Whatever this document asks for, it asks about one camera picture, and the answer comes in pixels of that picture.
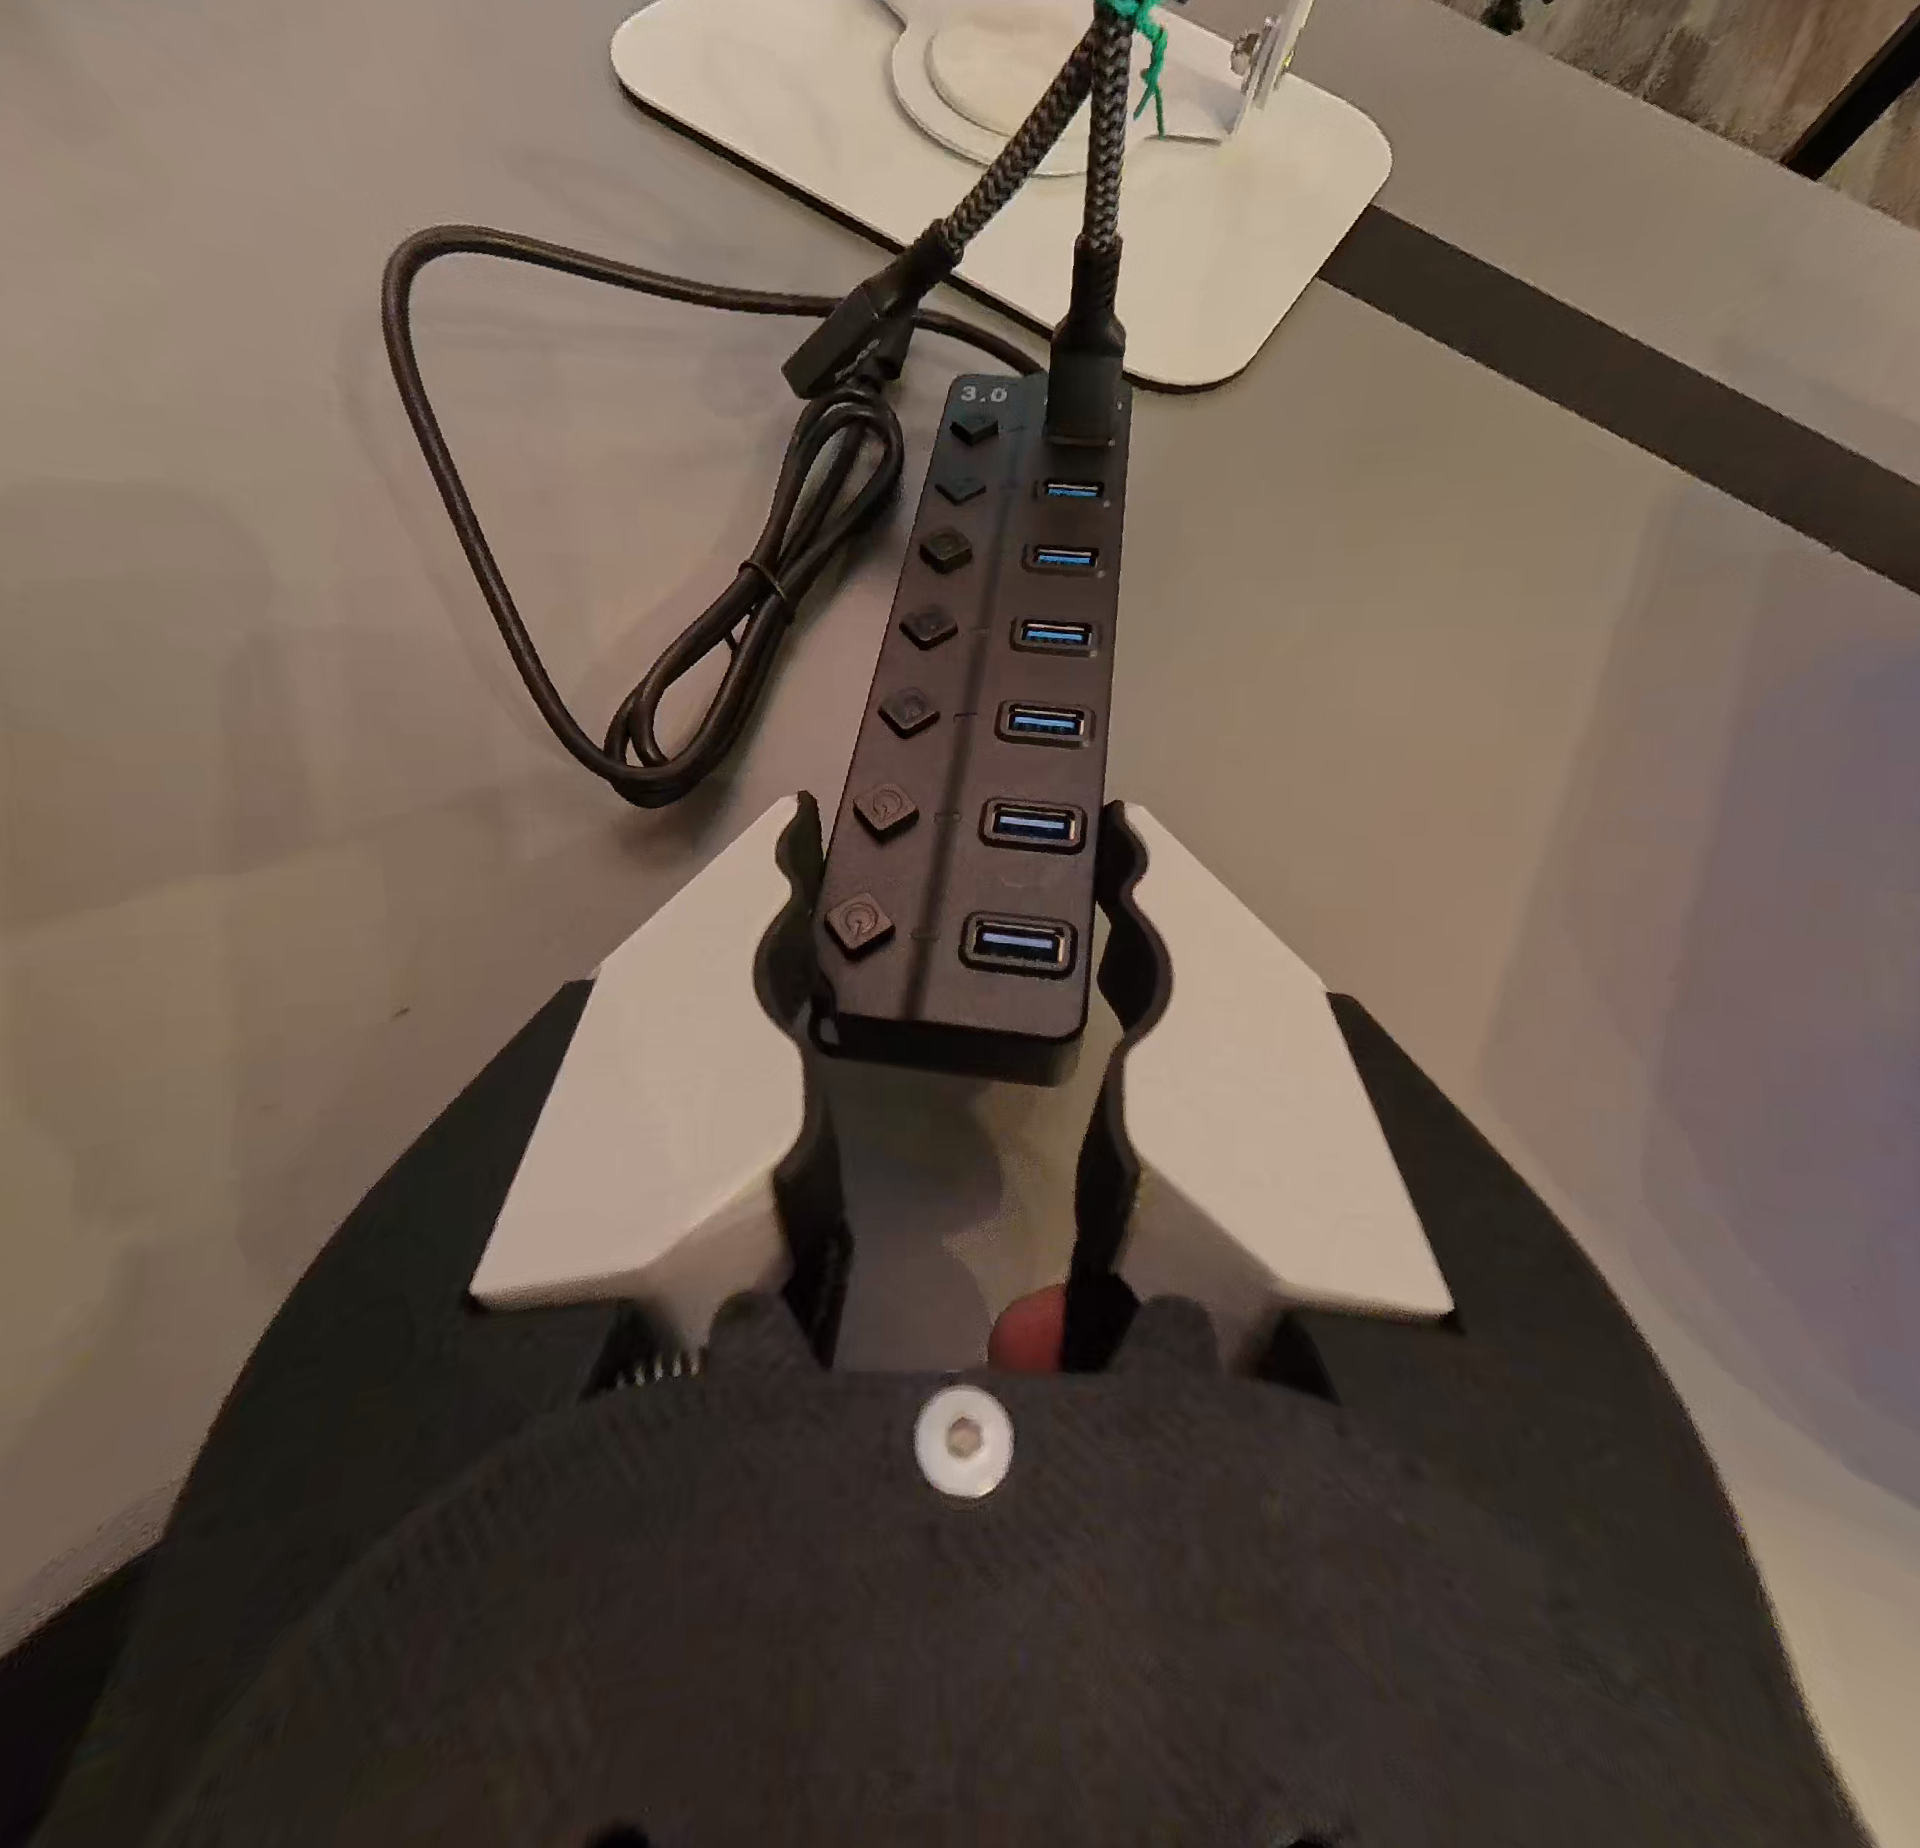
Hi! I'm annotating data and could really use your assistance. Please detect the braided usb cable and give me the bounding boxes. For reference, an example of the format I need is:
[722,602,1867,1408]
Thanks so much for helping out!
[784,0,1209,474]

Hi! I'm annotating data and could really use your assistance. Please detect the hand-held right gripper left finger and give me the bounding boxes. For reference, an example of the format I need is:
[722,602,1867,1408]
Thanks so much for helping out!
[472,799,849,1364]

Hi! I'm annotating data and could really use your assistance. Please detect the black seven-port USB hub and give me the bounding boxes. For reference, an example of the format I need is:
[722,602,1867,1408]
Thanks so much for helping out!
[379,224,1053,813]

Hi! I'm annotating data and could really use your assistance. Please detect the green twist tie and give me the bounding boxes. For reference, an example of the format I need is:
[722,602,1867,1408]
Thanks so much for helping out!
[1084,0,1174,129]

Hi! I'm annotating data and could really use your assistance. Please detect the white document stand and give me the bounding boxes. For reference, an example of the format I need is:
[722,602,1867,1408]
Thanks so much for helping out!
[610,0,1399,393]

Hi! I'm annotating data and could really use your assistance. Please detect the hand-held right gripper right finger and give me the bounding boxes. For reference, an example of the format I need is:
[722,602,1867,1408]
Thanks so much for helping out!
[1075,809,1458,1364]

